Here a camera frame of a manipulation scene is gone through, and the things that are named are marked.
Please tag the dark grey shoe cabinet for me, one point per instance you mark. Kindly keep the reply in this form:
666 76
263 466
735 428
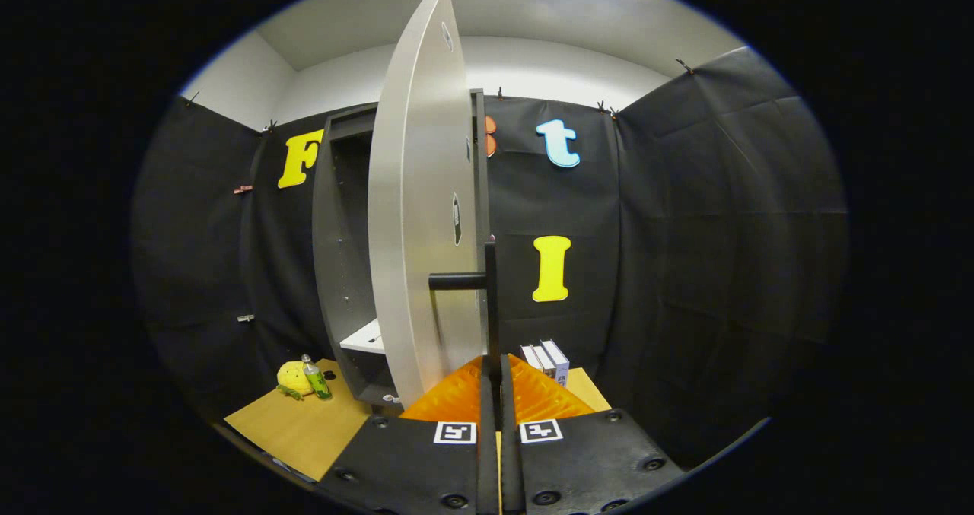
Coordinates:
327 233

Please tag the beige shoe cabinet door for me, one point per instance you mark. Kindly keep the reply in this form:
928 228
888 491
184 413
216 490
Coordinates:
418 195

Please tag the green plastic bottle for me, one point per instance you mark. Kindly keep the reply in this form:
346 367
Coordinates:
318 384

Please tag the white cabinet shelf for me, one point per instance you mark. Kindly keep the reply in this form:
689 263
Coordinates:
364 338

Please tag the black backdrop cloth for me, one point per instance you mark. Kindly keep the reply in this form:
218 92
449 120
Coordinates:
685 233

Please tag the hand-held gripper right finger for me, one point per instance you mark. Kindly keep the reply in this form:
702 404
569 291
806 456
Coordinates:
511 462

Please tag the white book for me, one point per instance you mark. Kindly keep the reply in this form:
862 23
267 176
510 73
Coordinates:
559 363
528 355
543 359

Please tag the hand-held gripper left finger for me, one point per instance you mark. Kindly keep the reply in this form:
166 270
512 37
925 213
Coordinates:
487 462

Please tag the yellow plush toy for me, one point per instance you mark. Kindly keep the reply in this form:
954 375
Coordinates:
291 376

